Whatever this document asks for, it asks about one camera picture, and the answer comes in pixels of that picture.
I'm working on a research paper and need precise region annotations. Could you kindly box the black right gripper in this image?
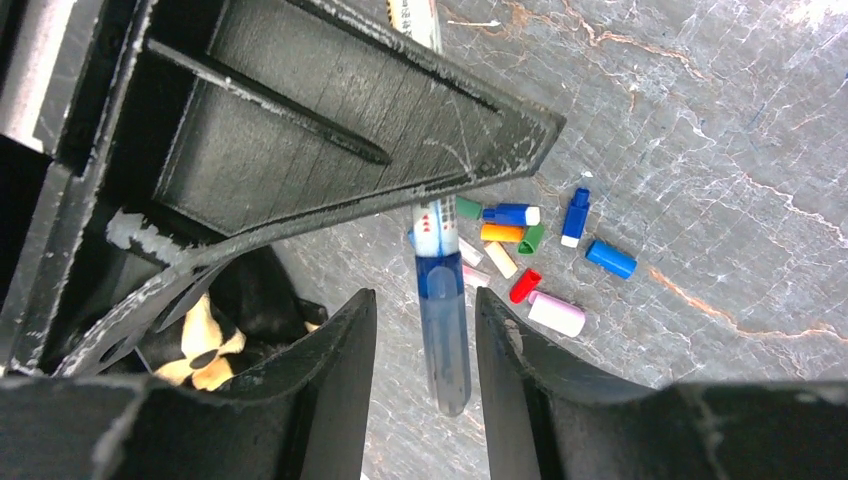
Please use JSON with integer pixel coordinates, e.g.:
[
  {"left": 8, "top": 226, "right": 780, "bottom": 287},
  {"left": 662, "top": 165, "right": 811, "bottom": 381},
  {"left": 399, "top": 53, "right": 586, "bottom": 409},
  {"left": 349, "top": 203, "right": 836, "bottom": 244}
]
[{"left": 0, "top": 0, "right": 154, "bottom": 313}]

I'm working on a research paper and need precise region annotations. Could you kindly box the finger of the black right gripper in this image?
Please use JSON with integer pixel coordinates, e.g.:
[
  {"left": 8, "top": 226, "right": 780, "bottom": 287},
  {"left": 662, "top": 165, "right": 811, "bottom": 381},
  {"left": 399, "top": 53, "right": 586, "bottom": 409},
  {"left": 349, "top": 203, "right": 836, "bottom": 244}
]
[{"left": 1, "top": 1, "right": 565, "bottom": 376}]

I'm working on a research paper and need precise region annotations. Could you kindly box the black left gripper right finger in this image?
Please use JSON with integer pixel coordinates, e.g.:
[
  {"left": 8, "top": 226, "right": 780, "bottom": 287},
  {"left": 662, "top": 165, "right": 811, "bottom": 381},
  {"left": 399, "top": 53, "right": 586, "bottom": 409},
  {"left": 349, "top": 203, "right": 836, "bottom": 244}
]
[{"left": 475, "top": 288, "right": 847, "bottom": 479}]

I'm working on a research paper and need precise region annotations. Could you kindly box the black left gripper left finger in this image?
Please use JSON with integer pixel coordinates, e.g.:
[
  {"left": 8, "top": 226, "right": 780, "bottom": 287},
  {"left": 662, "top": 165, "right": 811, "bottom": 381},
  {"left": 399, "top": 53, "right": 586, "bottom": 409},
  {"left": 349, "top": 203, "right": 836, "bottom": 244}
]
[{"left": 1, "top": 289, "right": 377, "bottom": 479}]

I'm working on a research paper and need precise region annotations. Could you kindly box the pink highlighter cap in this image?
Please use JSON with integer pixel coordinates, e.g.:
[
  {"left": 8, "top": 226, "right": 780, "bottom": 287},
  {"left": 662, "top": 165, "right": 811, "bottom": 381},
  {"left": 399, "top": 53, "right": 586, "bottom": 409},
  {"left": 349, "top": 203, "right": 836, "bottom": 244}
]
[{"left": 528, "top": 290, "right": 586, "bottom": 338}]

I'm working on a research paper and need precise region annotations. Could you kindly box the red marker cap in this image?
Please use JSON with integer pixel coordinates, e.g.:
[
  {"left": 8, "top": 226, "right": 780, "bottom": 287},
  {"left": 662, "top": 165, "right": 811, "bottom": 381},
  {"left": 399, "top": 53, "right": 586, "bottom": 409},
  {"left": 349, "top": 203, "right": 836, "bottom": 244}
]
[{"left": 509, "top": 268, "right": 542, "bottom": 304}]

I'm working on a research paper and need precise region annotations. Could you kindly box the pink clear pen cap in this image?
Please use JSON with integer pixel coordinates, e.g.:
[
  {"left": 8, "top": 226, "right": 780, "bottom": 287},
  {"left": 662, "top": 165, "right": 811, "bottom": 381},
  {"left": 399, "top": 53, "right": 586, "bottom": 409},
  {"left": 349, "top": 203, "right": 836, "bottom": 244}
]
[{"left": 462, "top": 265, "right": 491, "bottom": 288}]

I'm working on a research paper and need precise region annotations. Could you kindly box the beige marker cap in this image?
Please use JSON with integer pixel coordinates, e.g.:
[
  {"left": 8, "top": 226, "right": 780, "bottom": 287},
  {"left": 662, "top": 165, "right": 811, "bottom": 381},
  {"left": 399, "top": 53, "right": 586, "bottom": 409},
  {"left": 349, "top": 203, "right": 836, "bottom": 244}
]
[{"left": 484, "top": 241, "right": 518, "bottom": 279}]

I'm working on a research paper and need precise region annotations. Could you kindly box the green marker cap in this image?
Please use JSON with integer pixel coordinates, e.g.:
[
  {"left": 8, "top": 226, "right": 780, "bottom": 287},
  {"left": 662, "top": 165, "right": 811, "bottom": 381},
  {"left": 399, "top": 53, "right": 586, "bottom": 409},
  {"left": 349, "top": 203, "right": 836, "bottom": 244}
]
[
  {"left": 455, "top": 195, "right": 484, "bottom": 220},
  {"left": 517, "top": 224, "right": 545, "bottom": 255}
]

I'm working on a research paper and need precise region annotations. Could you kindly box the large blue marker cap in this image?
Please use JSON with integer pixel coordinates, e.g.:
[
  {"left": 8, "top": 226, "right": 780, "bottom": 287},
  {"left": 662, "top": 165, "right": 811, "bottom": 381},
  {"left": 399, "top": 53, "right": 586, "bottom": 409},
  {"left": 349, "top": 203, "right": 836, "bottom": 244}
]
[{"left": 585, "top": 240, "right": 638, "bottom": 280}]

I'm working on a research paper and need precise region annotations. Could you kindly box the orange marker cap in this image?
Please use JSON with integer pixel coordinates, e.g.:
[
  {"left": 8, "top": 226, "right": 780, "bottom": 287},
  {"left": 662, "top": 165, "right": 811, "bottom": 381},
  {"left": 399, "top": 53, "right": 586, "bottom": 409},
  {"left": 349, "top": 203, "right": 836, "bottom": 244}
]
[{"left": 480, "top": 223, "right": 525, "bottom": 243}]

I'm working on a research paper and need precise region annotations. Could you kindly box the small blue marker cap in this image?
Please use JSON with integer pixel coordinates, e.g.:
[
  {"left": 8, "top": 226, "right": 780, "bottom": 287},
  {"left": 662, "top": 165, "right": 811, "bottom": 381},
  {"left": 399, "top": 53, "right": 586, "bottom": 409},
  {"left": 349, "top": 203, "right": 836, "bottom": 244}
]
[{"left": 561, "top": 188, "right": 590, "bottom": 249}]

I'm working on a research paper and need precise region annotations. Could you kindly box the blue long nib marker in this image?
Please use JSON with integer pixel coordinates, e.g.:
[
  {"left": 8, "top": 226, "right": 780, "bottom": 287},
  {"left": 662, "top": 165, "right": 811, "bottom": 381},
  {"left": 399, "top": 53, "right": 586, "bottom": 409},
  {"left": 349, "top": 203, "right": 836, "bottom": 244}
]
[{"left": 386, "top": 0, "right": 473, "bottom": 419}]

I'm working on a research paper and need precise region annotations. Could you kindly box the blue white marker cap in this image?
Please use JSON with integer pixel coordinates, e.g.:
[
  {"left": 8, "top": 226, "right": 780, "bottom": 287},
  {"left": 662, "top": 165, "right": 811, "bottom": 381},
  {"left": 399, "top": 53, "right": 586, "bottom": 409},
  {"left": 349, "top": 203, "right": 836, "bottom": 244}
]
[{"left": 481, "top": 203, "right": 541, "bottom": 227}]

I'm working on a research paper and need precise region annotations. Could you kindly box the black floral plush blanket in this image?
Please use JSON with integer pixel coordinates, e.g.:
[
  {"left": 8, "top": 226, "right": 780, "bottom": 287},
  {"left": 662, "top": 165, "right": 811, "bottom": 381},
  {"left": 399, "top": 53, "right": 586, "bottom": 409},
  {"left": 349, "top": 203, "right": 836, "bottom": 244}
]
[{"left": 137, "top": 247, "right": 328, "bottom": 391}]

